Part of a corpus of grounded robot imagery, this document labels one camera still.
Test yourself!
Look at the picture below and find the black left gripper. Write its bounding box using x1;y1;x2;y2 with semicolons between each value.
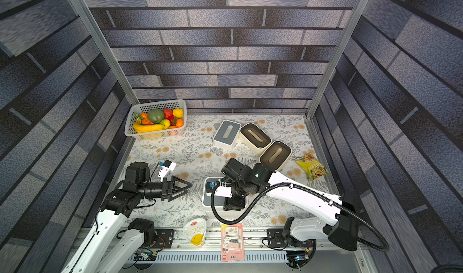
139;176;192;200

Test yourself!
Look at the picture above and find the grey lid tissue box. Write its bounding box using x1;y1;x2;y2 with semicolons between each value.
202;177;225;217
213;120;241;151

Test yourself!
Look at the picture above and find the dark lid cream tissue box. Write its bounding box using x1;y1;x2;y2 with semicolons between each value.
239;123;272;155
259;141;292;170

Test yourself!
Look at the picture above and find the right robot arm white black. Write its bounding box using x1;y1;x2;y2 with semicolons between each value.
211;158;359;251

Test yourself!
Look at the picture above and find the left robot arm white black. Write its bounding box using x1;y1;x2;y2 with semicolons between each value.
63;160;192;273

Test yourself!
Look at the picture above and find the white yellow snack pouch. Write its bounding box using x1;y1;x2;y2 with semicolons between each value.
182;218;207;246

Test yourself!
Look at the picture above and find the pink stapler blister pack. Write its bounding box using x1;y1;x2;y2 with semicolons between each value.
221;224;245;262

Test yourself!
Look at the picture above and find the orange toy fruit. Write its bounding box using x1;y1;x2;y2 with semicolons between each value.
175;118;184;128

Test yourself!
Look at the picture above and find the green toy apple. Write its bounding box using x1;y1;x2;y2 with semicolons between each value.
160;119;171;129

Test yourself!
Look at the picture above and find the green snack bag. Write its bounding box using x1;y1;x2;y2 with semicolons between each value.
295;154;329;181

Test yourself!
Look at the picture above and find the yellow toy banana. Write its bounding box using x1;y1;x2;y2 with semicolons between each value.
133;123;164;134

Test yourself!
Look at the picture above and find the small orange toy carrot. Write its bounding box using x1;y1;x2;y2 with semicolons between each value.
137;112;151;125

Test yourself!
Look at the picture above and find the white plastic basket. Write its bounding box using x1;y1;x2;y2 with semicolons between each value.
124;99;188;140

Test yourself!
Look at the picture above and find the red toy fruit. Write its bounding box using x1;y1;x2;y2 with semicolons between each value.
163;109;173;119

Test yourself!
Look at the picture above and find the yellow toy pepper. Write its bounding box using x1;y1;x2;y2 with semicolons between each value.
172;108;184;119

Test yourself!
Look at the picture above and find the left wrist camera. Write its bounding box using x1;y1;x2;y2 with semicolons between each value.
158;160;177;181

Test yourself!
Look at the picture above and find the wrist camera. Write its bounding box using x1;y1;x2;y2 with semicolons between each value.
205;181;232;198
158;160;177;181

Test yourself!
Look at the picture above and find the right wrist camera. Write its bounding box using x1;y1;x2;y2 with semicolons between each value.
205;181;232;198

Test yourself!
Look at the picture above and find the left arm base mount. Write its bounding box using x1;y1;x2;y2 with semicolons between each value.
143;229;175;250

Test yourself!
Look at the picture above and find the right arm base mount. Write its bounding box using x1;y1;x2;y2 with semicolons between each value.
262;228;317;251

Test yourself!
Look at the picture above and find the aluminium front rail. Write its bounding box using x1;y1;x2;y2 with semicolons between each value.
79;225;366;252

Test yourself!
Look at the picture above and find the white slotted cable duct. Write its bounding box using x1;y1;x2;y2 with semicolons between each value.
123;251;288;267

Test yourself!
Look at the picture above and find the black corrugated cable hose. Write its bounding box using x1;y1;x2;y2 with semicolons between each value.
210;182;390;252

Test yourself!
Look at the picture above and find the left aluminium frame post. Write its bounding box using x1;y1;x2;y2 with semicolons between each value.
69;0;140;105

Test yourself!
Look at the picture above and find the aluminium frame post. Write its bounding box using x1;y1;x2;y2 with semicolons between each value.
69;0;140;105
306;0;369;120

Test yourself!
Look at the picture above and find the right aluminium frame post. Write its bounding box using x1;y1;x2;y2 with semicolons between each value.
306;0;369;120

